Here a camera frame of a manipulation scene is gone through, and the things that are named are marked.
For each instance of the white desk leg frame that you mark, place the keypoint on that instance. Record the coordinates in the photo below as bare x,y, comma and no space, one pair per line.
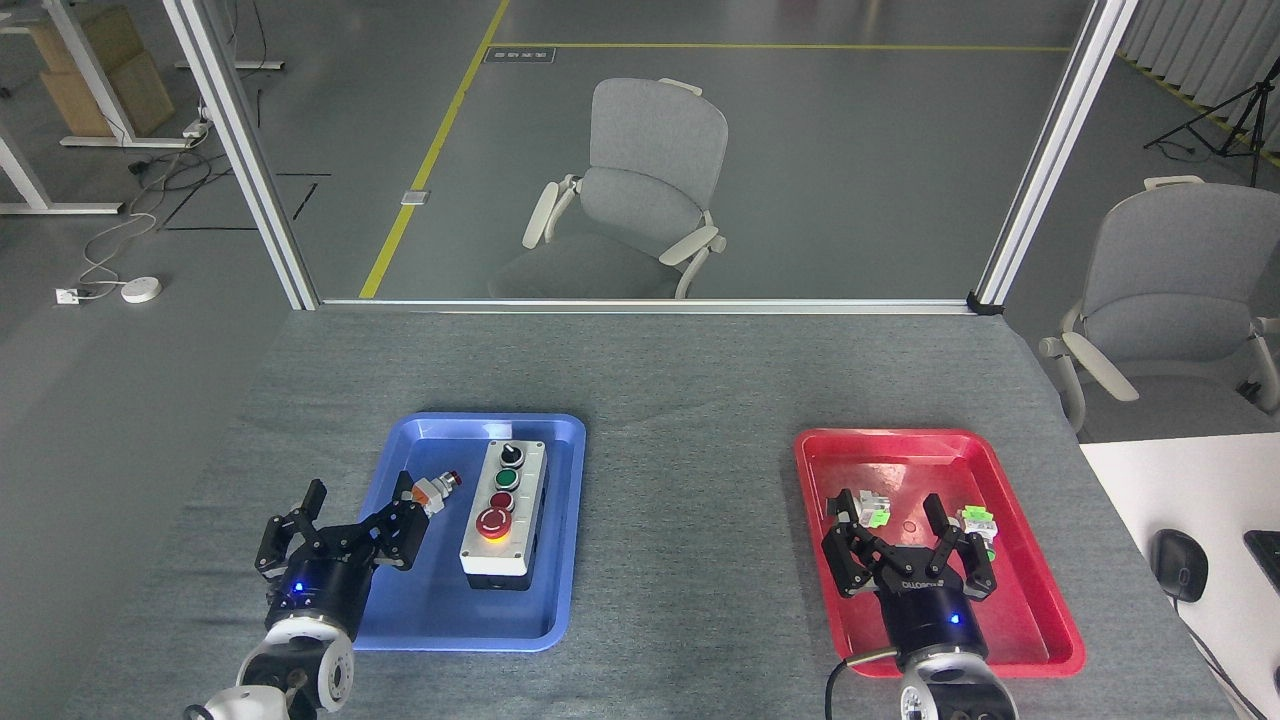
95,80
40,207

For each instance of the black corner bracket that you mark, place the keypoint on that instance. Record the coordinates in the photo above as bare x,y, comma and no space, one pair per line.
985,303

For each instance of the red push button switch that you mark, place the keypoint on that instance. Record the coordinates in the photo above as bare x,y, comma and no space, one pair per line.
432,490

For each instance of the white pleated curtain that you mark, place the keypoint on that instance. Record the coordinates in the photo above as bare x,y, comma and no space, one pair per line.
1200,50

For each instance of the silver aluminium post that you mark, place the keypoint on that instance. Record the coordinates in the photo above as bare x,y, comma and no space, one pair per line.
240,150
1050,150

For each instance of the brown cardboard box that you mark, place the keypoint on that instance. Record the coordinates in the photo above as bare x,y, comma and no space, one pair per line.
140,95
110,35

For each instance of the red plastic tray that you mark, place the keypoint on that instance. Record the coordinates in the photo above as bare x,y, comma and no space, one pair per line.
900,460

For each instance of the grey metal floor plate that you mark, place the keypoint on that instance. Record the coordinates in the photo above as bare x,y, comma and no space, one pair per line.
415,197

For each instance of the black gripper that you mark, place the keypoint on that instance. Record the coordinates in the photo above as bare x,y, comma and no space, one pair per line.
320,592
925,605

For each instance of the grey office chair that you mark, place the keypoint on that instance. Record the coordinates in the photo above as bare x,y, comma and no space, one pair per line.
650,140
1180,260

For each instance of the green push button switch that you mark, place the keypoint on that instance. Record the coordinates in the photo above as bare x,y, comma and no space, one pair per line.
977,520

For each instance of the blue plastic tray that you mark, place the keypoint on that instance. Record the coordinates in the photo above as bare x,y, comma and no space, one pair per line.
480,620

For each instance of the white side table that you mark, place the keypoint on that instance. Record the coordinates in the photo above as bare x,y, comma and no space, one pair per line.
1200,480

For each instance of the black computer mouse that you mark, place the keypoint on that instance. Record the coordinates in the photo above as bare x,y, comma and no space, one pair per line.
1178,565

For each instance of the black tripod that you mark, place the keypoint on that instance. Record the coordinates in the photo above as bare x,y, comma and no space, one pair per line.
1253,110

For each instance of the white round floor disc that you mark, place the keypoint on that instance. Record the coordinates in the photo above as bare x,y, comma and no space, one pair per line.
141,290

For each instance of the white floor socket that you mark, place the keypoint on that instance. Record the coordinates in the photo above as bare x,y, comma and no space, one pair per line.
68,296

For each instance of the black selector switch green block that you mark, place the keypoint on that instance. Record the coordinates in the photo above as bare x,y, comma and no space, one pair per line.
872,508

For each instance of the white control box with buttons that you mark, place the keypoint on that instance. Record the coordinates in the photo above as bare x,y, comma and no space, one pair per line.
530,500

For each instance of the dark floor label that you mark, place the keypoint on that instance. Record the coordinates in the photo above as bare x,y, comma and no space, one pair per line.
520,55

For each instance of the black keyboard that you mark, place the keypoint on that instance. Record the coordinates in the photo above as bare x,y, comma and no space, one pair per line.
1268,555

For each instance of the white power strip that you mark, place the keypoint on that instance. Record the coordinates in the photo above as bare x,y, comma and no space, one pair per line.
196,127

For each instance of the silver aluminium rail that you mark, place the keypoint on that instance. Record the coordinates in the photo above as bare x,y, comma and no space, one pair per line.
650,305

